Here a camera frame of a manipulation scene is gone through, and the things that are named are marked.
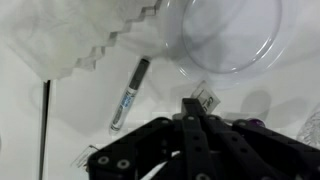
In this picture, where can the small printed paper piece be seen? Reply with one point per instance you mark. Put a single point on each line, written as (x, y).
(83, 156)
(210, 96)

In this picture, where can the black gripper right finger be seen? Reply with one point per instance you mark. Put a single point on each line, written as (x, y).
(266, 146)

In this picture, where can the white marker pen black cap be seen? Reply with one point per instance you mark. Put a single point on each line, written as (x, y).
(130, 96)

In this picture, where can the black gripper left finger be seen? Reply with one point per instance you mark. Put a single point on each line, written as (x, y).
(133, 140)

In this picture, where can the large cut glass bowl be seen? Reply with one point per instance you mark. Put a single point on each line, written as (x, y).
(310, 131)

